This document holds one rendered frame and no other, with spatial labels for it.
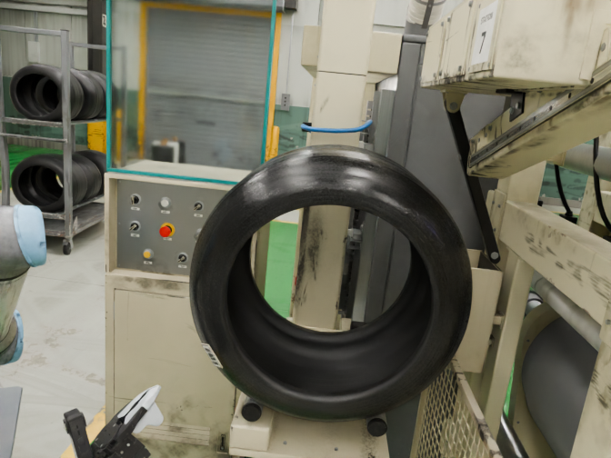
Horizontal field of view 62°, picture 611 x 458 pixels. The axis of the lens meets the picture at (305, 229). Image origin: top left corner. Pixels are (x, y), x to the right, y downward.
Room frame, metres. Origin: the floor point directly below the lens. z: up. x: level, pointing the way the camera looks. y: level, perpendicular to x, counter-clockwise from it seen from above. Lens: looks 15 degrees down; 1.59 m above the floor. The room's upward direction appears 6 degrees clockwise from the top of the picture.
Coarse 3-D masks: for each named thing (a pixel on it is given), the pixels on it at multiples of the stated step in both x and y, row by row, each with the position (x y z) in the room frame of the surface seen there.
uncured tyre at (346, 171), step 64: (256, 192) 0.96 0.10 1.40; (320, 192) 0.94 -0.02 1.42; (384, 192) 0.94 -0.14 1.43; (192, 256) 1.01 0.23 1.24; (448, 256) 0.93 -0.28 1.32; (256, 320) 1.22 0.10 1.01; (384, 320) 1.22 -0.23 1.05; (448, 320) 0.93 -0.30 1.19; (256, 384) 0.94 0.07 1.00; (320, 384) 1.11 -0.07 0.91; (384, 384) 0.93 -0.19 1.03
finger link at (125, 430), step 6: (144, 408) 0.83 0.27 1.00; (138, 414) 0.81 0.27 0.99; (144, 414) 0.82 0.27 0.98; (132, 420) 0.80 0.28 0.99; (138, 420) 0.81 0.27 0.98; (126, 426) 0.79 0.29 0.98; (132, 426) 0.80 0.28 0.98; (120, 432) 0.79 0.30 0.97; (126, 432) 0.79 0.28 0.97; (132, 432) 0.79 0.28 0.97; (120, 438) 0.78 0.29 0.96
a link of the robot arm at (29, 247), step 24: (0, 216) 0.85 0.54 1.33; (24, 216) 0.88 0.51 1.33; (0, 240) 0.83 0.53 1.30; (24, 240) 0.86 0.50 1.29; (0, 264) 0.84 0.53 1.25; (24, 264) 0.87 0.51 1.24; (0, 288) 0.92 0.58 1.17; (0, 312) 1.00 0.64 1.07; (0, 336) 1.13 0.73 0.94; (0, 360) 1.20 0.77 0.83
